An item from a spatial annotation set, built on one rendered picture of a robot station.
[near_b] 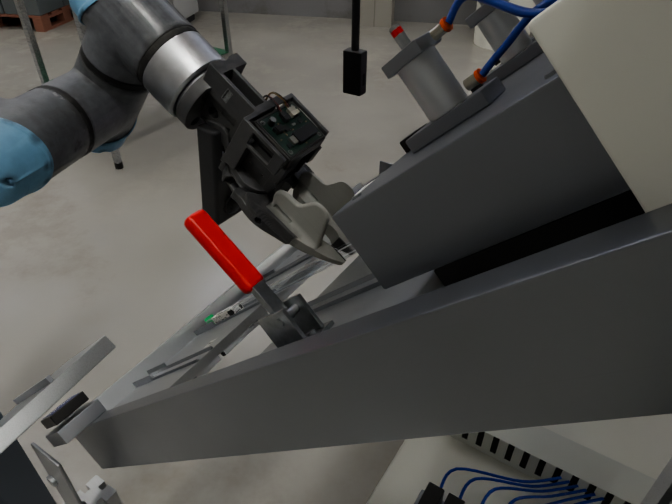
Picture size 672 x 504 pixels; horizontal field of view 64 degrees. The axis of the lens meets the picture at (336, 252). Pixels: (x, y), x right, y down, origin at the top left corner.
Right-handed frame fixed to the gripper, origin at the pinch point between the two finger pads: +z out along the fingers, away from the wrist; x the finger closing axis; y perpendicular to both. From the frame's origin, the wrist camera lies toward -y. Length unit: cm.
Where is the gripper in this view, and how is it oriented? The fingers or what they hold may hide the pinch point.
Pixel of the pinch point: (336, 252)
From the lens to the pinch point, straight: 53.7
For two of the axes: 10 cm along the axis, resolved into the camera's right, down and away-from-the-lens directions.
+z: 6.9, 7.2, -0.1
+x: 5.4, -5.1, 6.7
